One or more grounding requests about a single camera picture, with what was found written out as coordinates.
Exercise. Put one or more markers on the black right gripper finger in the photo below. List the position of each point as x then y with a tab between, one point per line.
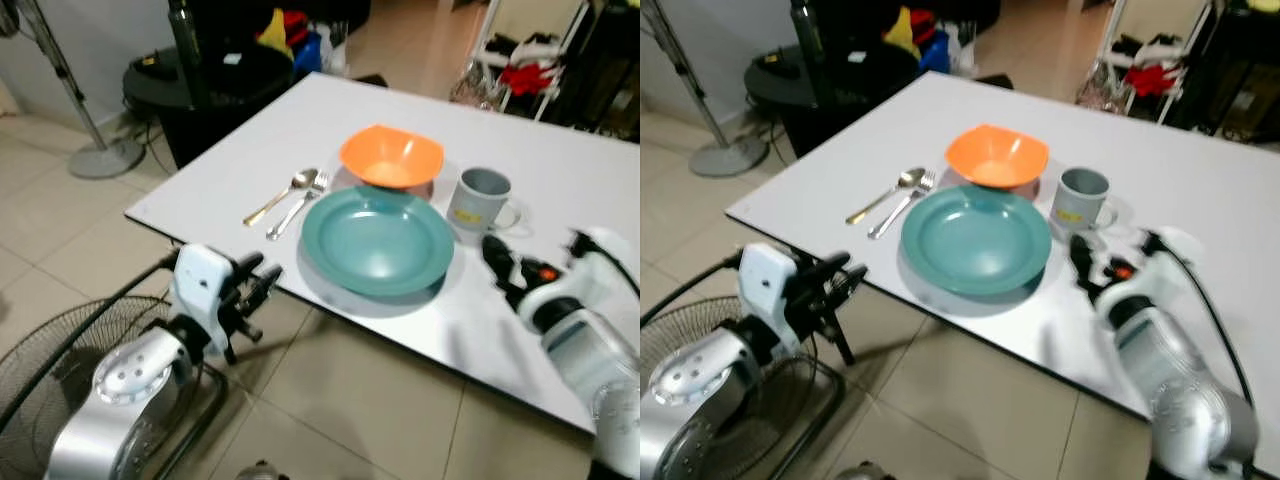
1082	260
535	270
497	260
1112	270

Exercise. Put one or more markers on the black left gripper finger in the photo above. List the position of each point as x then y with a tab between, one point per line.
825	263
848	284
250	263
265	285

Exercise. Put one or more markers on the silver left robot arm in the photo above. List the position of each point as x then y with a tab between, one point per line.
700	385
130	390

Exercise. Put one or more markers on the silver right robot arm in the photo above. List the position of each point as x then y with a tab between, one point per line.
1190	390
590	360

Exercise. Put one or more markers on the grey mug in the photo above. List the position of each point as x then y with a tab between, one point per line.
1080	200
478	200

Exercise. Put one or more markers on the silver fork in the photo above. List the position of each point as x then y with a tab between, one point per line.
903	205
300	205

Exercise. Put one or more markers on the teal plate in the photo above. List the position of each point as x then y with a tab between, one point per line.
975	240
378	242

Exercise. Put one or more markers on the orange plastic bowl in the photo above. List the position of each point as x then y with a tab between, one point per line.
392	155
997	155

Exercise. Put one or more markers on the grey standing fan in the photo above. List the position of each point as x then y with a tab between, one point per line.
728	157
105	158

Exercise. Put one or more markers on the grey robot leg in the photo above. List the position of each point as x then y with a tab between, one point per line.
862	473
262	472

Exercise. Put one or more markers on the black round side table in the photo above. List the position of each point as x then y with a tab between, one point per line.
860	85
240	90

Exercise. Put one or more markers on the red cloth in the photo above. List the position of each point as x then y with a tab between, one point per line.
525	78
1150	80

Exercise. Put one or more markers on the black chair back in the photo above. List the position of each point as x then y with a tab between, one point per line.
368	80
994	80

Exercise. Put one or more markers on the black and yellow device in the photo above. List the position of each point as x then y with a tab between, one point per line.
780	66
152	66

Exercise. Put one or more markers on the white metal rack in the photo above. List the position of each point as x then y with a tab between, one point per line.
1178	70
555	60

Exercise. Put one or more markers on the black shelf unit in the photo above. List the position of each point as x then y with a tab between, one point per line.
605	70
1240	70

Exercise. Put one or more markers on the blue bag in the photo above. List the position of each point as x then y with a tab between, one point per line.
308	55
935	52

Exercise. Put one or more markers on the yellow cloth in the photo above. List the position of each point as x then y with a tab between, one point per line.
275	32
900	32

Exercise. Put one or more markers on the red bag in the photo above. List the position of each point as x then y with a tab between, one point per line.
924	25
297	25

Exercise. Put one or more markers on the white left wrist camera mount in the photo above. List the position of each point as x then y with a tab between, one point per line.
200	285
765	285

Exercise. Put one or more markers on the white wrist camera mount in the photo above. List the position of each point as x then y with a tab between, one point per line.
200	285
1180	250
765	285
605	265

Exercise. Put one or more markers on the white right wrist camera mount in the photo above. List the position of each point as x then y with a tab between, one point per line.
1180	250
605	265

